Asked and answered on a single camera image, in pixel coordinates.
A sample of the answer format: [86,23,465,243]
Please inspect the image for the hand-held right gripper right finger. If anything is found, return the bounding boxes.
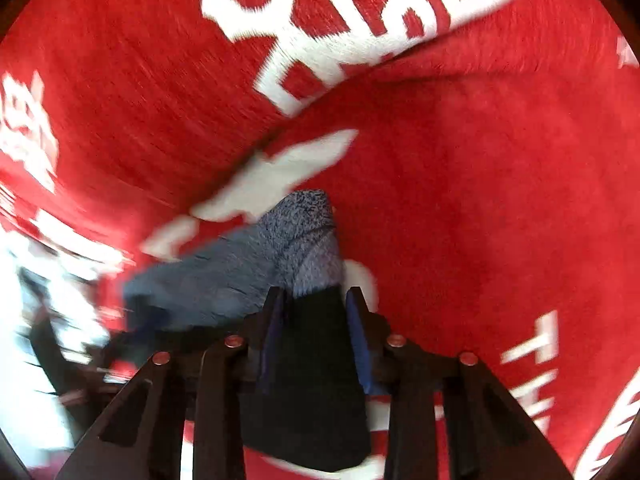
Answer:
[344,286,576,480]

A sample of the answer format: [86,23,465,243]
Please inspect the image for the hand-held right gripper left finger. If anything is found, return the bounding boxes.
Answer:
[55,286,291,480]

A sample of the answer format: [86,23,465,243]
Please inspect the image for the black pants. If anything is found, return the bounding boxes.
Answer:
[235,284,375,474]

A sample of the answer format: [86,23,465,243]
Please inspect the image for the red printed blanket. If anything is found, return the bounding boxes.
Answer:
[0,0,640,480]

